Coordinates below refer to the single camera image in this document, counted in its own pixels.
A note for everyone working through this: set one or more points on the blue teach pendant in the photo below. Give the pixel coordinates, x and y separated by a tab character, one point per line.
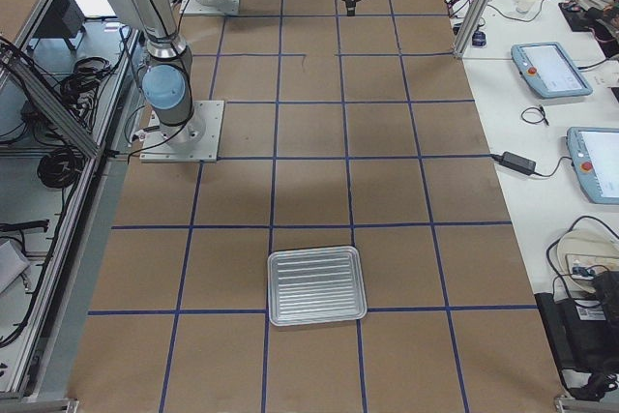
549	71
594	154

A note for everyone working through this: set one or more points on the near blue teach pendant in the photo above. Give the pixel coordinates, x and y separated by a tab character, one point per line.
594	154

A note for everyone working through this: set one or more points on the ribbed silver metal tray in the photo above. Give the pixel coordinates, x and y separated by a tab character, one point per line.
314	286

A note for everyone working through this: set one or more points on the beige round plate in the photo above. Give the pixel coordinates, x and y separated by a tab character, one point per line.
583	254

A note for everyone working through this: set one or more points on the black power adapter brick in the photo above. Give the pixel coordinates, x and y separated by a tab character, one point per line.
518	163

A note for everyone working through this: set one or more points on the far blue teach pendant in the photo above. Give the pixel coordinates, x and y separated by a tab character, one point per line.
549	71

